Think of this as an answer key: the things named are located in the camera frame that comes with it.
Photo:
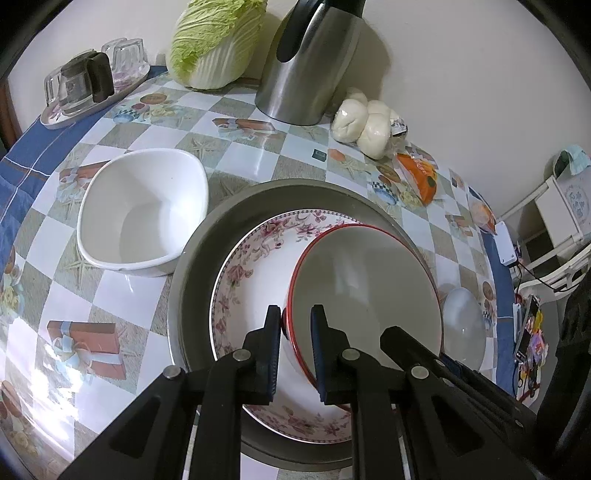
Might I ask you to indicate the napa cabbage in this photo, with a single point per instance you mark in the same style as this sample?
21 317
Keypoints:
217 50

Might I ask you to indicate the white bowl brown floral print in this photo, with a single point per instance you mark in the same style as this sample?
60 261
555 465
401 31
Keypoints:
461 323

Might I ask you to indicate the white square bowl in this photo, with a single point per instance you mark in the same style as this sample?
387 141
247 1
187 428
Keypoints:
138 217

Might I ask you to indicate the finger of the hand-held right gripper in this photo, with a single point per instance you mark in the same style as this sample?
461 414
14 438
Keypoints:
489 387

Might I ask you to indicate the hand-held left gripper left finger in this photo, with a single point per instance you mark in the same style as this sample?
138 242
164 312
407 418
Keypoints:
273 350

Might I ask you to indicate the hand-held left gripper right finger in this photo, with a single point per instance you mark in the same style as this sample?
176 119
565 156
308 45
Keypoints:
323 350

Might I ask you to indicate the round pink floral plate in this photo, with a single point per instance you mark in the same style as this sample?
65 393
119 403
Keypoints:
258 258

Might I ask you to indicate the strawberry print bowl red rim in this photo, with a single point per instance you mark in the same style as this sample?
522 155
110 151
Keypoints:
369 286

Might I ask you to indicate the white rack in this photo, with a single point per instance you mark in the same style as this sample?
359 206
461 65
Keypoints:
554 203

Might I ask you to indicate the checked plastic table cover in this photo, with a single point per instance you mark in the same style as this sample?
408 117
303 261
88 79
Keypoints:
258 161

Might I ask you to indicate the large stainless steel basin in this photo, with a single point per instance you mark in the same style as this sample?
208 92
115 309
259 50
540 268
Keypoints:
194 277

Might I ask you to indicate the blue striped tablecloth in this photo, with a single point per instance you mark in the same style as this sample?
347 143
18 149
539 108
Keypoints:
27 152

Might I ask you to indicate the clear floral serving tray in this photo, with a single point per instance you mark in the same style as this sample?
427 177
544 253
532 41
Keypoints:
101 108

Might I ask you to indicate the brown wooden frame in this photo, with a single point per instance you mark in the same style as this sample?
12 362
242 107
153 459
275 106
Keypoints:
7 115

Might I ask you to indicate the teal cloth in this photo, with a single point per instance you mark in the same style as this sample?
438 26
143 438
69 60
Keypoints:
572 159

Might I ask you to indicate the white power adapter box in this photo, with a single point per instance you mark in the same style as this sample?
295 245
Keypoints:
504 244

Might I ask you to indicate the stainless steel thermos jug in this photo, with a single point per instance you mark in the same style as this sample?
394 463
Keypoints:
309 78

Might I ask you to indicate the bag of steamed buns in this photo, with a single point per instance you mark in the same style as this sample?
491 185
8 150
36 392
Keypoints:
364 124

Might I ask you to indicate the orange snack packet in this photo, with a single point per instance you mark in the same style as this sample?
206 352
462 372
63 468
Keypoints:
418 177

